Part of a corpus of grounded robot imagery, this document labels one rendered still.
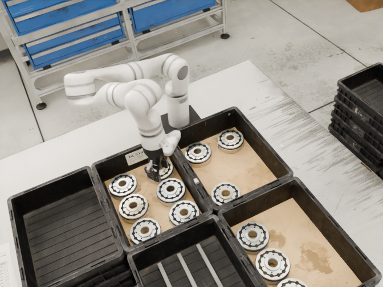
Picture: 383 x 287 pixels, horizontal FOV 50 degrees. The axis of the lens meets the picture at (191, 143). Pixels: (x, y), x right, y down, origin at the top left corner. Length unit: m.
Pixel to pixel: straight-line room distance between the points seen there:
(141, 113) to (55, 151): 0.94
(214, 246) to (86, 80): 0.66
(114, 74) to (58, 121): 1.86
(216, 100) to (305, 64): 1.52
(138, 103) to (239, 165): 0.60
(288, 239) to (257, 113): 0.74
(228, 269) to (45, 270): 0.58
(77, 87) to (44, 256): 0.57
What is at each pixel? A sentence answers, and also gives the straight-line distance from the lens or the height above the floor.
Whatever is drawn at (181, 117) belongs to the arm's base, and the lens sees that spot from 1.71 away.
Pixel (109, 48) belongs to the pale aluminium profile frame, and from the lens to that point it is 3.26.
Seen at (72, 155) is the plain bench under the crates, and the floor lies 0.70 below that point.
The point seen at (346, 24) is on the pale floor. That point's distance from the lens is 3.90.
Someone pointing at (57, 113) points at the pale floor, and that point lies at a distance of 3.28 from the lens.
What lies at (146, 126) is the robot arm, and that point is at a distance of 1.11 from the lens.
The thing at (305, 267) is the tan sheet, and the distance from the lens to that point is 1.32.
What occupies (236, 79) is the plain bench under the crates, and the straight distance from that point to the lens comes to 2.10.
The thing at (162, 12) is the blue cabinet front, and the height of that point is 0.42.
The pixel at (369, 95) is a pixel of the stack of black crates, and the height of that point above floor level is 0.49.
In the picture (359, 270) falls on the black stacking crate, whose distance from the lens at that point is 1.30.
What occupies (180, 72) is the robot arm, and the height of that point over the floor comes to 1.07.
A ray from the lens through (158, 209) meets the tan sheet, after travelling 1.44.
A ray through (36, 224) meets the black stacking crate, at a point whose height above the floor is 0.83.
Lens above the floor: 2.01
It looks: 47 degrees down
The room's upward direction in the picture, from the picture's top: 9 degrees counter-clockwise
